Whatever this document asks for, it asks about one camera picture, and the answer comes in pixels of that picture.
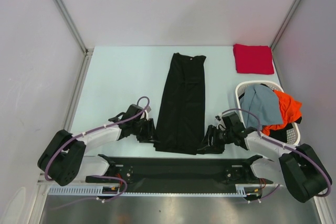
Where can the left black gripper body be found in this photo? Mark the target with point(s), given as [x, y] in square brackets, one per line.
[144, 130]

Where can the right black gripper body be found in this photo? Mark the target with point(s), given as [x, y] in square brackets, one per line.
[212, 138]

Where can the black t shirt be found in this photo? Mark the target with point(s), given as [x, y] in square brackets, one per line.
[181, 121]

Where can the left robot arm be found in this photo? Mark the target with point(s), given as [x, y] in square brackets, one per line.
[64, 158]

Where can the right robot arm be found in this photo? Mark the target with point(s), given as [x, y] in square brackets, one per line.
[297, 167]

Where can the grey blue t shirt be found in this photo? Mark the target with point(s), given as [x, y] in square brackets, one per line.
[261, 101]

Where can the black garment in basket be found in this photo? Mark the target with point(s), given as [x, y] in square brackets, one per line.
[281, 134]

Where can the white laundry basket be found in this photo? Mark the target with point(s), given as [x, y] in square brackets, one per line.
[292, 134]

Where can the orange t shirt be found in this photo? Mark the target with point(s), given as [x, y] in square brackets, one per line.
[289, 110]

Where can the folded red t shirt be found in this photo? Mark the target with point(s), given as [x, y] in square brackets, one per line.
[253, 59]

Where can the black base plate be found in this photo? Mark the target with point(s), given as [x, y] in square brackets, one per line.
[184, 175]

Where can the white cable duct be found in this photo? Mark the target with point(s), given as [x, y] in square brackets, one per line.
[109, 191]

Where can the aluminium frame rail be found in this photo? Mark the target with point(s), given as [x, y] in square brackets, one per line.
[42, 181]

